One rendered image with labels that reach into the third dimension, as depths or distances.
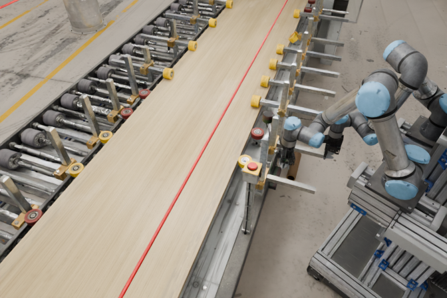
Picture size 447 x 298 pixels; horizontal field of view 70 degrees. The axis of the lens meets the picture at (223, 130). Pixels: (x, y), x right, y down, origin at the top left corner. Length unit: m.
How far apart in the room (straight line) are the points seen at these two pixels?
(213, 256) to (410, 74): 1.31
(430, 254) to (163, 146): 1.43
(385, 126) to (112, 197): 1.31
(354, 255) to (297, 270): 0.41
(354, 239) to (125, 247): 1.57
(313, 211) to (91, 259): 1.79
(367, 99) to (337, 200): 1.75
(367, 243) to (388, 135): 1.29
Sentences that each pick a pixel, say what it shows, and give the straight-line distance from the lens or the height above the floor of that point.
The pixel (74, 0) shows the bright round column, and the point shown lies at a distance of 5.39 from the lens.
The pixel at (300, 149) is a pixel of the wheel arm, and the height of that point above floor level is 0.86.
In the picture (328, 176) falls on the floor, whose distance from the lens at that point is 3.07.
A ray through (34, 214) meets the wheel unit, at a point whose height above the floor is 0.91.
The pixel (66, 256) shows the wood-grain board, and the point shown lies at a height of 0.90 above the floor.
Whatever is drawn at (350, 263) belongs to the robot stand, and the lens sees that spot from 2.42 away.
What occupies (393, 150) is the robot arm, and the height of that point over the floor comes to 1.37.
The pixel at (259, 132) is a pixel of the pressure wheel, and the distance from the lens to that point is 2.02.
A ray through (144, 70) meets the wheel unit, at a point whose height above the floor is 0.96.
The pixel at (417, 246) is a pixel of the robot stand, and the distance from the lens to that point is 1.72.
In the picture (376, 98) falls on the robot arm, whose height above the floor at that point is 1.59.
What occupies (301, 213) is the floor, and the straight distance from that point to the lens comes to 2.78.
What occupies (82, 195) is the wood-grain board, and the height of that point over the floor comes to 0.90.
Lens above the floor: 2.29
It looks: 43 degrees down
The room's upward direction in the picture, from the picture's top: straight up
